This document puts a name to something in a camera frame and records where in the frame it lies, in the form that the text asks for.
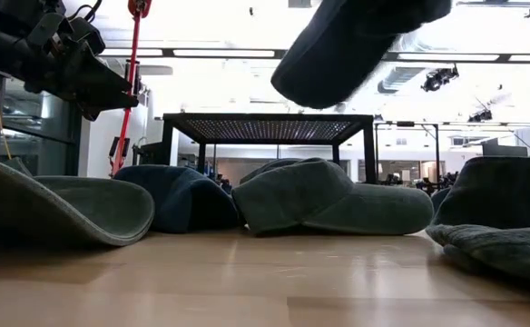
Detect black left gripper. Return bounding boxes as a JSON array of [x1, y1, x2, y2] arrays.
[[22, 11, 140, 123]]

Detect green washed baseball cap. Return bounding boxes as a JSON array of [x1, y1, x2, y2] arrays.
[[231, 156, 435, 236], [426, 156, 530, 287], [0, 153, 156, 249]]

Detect red desk lamp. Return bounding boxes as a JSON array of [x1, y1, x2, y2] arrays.
[[109, 0, 153, 178]]

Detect dark glass partition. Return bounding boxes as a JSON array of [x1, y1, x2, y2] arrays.
[[0, 72, 83, 177]]

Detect black perforated metal rack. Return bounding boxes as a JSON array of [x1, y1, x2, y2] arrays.
[[162, 112, 378, 185]]

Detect black ceiling spotlight cluster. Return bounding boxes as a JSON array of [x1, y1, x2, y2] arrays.
[[467, 108, 494, 124], [420, 64, 460, 94]]

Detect distant black robot rig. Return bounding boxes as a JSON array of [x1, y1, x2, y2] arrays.
[[417, 171, 461, 195]]

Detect black computer monitor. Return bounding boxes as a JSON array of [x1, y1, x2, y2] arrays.
[[481, 143, 529, 158]]

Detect ceiling light rail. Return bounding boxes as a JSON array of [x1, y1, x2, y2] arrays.
[[99, 46, 530, 64]]

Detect silver air duct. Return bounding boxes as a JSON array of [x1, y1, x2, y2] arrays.
[[377, 66, 426, 95]]

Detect black background frame stand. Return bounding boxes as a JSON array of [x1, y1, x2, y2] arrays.
[[373, 120, 442, 183]]

